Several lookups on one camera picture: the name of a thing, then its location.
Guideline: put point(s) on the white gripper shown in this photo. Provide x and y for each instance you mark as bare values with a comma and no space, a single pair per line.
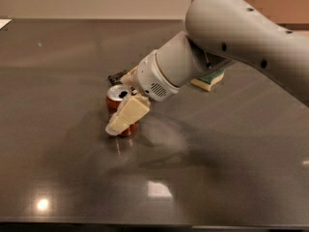
150,77

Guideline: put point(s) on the red Coca-Cola can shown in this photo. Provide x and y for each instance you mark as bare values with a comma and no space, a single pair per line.
114,96

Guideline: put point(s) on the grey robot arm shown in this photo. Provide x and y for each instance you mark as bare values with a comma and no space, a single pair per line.
217,34

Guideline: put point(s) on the dark chocolate bar wrapper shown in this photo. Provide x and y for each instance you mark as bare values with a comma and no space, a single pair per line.
115,78

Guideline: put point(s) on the green and yellow sponge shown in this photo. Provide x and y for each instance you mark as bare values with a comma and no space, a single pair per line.
208,81

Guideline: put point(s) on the white paper at table corner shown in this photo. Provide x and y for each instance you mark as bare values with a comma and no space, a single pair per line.
4,23

